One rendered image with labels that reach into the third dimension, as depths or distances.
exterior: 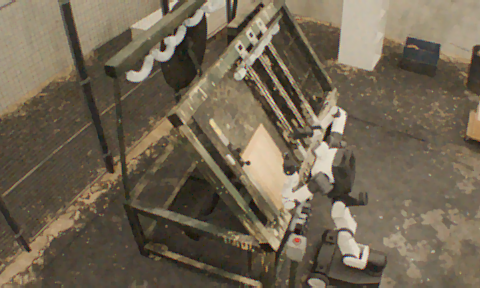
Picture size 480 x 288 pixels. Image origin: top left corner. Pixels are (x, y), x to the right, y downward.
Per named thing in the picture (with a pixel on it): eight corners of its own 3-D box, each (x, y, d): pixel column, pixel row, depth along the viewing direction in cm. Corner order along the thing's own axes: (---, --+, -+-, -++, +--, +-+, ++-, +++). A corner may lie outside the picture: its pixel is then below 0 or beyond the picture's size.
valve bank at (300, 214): (301, 249, 341) (303, 231, 325) (285, 244, 345) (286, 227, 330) (317, 206, 376) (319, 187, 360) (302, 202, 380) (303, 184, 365)
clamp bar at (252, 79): (298, 162, 375) (321, 156, 360) (225, 51, 331) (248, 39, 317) (301, 155, 382) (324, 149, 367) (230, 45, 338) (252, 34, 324)
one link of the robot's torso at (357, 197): (369, 197, 326) (364, 181, 318) (366, 209, 317) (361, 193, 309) (336, 199, 341) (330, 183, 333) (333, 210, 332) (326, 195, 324)
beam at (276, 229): (265, 253, 319) (276, 252, 312) (257, 243, 314) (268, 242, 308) (330, 98, 473) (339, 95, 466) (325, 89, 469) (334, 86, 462)
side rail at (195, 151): (257, 243, 315) (268, 241, 308) (168, 131, 274) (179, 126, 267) (259, 237, 319) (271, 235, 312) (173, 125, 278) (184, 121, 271)
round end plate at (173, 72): (173, 108, 347) (160, 19, 296) (167, 107, 349) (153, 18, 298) (214, 62, 403) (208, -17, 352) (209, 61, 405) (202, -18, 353)
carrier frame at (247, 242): (271, 301, 365) (273, 249, 312) (140, 255, 408) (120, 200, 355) (329, 149, 519) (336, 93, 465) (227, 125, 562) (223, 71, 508)
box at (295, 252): (300, 263, 310) (302, 249, 298) (285, 258, 314) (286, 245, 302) (305, 250, 318) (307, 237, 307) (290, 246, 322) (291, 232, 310)
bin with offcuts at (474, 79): (491, 99, 590) (503, 64, 549) (460, 90, 611) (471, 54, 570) (492, 84, 624) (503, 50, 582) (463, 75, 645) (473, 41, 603)
